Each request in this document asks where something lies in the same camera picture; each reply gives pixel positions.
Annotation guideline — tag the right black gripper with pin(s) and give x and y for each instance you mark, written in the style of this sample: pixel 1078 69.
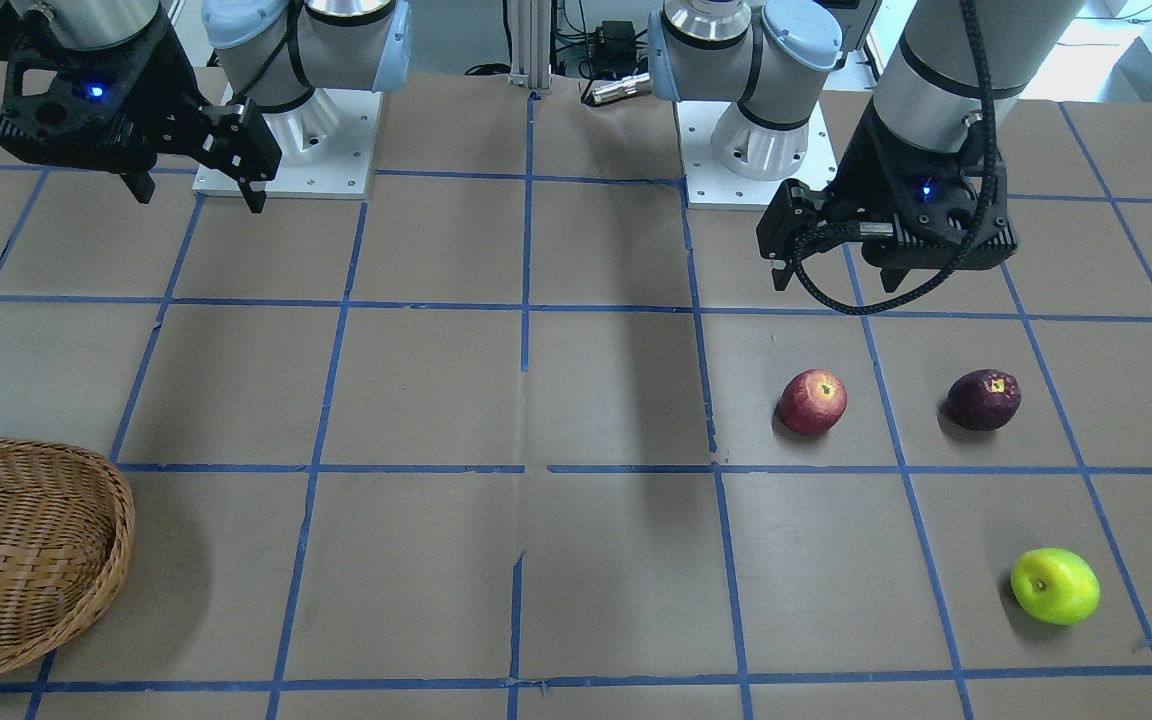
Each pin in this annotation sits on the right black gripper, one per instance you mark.
pixel 174 88

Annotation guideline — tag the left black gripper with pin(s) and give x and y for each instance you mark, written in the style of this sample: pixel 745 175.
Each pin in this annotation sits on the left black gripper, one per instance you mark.
pixel 864 160

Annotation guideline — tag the dark red apple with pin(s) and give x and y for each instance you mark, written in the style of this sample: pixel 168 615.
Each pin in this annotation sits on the dark red apple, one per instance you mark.
pixel 986 399

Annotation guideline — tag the green apple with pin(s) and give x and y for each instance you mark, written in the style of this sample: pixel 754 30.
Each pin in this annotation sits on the green apple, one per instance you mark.
pixel 1055 586

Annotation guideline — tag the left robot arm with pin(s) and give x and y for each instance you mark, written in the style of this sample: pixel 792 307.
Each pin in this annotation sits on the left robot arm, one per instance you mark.
pixel 955 62

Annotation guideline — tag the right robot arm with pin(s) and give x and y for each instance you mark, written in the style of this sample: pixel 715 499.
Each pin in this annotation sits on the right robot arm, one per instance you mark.
pixel 274 53

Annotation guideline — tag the wicker basket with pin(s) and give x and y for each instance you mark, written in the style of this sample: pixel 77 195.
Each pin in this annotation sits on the wicker basket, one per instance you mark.
pixel 67 523

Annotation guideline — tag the silver metal connector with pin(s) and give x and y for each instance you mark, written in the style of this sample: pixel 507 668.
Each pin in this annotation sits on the silver metal connector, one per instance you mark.
pixel 637 85

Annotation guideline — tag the black power adapter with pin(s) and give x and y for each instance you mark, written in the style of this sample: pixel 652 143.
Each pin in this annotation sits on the black power adapter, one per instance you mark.
pixel 614 41

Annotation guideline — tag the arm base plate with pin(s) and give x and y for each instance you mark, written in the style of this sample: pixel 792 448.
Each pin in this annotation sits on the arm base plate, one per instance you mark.
pixel 327 143
pixel 732 163

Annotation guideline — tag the aluminium frame post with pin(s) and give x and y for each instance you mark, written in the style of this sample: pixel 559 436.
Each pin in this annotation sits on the aluminium frame post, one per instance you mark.
pixel 530 36

